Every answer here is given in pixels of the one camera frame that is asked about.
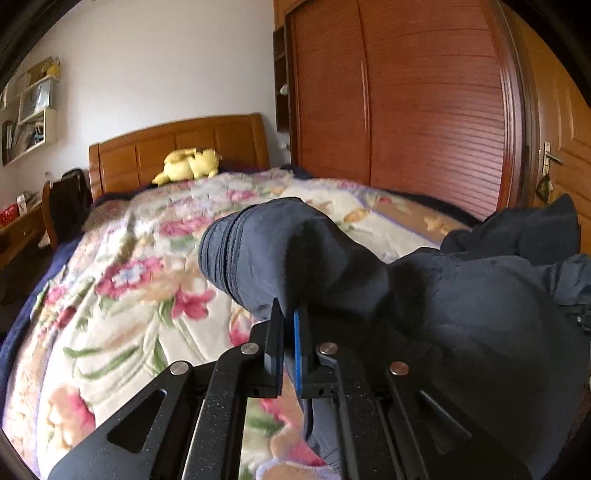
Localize dark navy jacket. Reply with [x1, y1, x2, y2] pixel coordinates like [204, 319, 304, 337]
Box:
[198, 198, 590, 479]

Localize folded dark and blue clothes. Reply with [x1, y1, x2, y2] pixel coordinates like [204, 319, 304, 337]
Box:
[441, 194, 590, 314]

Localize floral quilt bedspread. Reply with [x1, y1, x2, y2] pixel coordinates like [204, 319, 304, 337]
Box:
[1, 169, 467, 478]

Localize navy blue bed sheet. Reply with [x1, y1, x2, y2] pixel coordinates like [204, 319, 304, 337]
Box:
[0, 163, 320, 402]

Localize wooden desk with cabinets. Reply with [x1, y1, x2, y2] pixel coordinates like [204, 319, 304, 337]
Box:
[1, 205, 46, 306]

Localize dark wooden chair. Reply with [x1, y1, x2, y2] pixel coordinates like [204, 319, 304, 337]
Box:
[41, 169, 92, 250]

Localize yellow plush toy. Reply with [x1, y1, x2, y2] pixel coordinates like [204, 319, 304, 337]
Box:
[151, 147, 221, 186]

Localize wooden bed headboard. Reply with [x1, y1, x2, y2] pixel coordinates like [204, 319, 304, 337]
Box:
[87, 113, 271, 202]

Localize red basket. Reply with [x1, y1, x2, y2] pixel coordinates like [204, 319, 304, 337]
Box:
[0, 204, 20, 228]

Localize white carton on desk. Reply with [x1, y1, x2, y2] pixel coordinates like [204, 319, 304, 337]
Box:
[17, 194, 28, 216]

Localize wooden louvered wardrobe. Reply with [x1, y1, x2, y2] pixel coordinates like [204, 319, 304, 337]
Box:
[274, 1, 525, 218]

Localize white wall shelf unit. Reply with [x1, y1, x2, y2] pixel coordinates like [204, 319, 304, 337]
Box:
[1, 57, 61, 166]

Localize wooden door with handle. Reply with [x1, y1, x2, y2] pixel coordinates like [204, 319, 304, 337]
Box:
[503, 6, 590, 254]

